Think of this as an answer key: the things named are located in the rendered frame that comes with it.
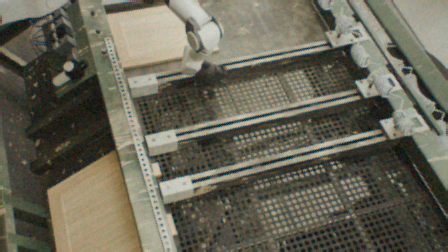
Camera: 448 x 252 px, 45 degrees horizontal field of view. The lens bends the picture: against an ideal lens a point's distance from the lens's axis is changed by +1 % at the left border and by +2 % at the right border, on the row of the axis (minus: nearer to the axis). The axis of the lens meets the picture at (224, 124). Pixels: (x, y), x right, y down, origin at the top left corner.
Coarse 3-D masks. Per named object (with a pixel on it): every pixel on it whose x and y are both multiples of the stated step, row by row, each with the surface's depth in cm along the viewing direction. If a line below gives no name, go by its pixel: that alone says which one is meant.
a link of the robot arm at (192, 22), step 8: (176, 0) 208; (184, 0) 208; (192, 0) 209; (176, 8) 208; (184, 8) 206; (192, 8) 205; (200, 8) 206; (184, 16) 206; (192, 16) 204; (200, 16) 203; (208, 16) 205; (192, 24) 202; (200, 24) 205; (216, 24) 206; (192, 32) 203; (192, 40) 204
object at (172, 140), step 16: (368, 80) 240; (336, 96) 246; (352, 96) 247; (368, 96) 242; (256, 112) 236; (272, 112) 238; (288, 112) 238; (304, 112) 239; (320, 112) 244; (336, 112) 248; (192, 128) 229; (208, 128) 231; (224, 128) 230; (240, 128) 233; (256, 128) 237; (160, 144) 222; (176, 144) 226; (192, 144) 230
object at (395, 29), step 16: (368, 0) 326; (384, 0) 321; (384, 16) 317; (400, 32) 308; (400, 48) 304; (416, 48) 300; (416, 64) 296; (432, 64) 292; (432, 80) 289; (432, 96) 288; (368, 112) 301; (320, 128) 299; (256, 144) 296; (224, 224) 237
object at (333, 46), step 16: (352, 16) 255; (336, 32) 258; (288, 48) 262; (304, 48) 263; (320, 48) 263; (336, 48) 265; (224, 64) 253; (240, 64) 253; (256, 64) 255; (272, 64) 259; (288, 64) 263; (128, 80) 242; (144, 80) 242; (160, 80) 243; (176, 80) 245; (192, 80) 249
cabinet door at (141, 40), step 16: (112, 16) 273; (128, 16) 274; (144, 16) 275; (160, 16) 276; (176, 16) 277; (112, 32) 266; (128, 32) 267; (144, 32) 268; (160, 32) 269; (176, 32) 270; (128, 48) 261; (144, 48) 262; (160, 48) 263; (176, 48) 263; (128, 64) 254; (144, 64) 256
